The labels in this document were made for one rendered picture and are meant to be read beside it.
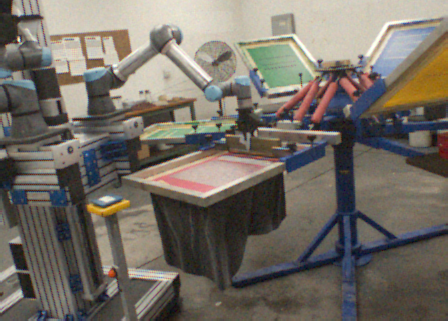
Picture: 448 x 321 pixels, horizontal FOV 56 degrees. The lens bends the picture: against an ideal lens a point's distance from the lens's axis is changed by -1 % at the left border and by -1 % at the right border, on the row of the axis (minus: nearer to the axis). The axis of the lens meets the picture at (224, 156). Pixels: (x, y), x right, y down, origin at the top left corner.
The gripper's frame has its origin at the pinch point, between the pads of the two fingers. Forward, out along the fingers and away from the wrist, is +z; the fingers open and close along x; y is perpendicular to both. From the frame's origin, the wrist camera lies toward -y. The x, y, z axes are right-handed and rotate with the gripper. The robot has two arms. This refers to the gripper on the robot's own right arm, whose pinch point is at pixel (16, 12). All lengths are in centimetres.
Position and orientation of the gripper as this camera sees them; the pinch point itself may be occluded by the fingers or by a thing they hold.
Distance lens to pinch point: 137.9
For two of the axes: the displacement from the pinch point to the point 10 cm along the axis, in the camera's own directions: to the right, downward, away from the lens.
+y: 0.2, 9.9, 1.6
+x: -7.4, 1.2, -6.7
